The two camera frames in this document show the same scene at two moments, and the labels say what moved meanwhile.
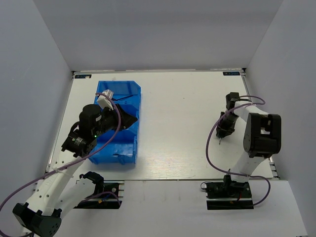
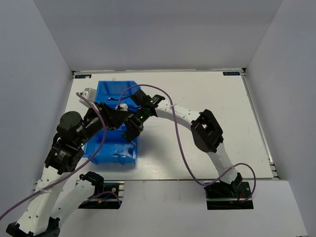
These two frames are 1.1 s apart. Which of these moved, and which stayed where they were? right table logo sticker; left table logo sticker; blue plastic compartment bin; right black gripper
Moved: right black gripper
Stayed: left table logo sticker; blue plastic compartment bin; right table logo sticker
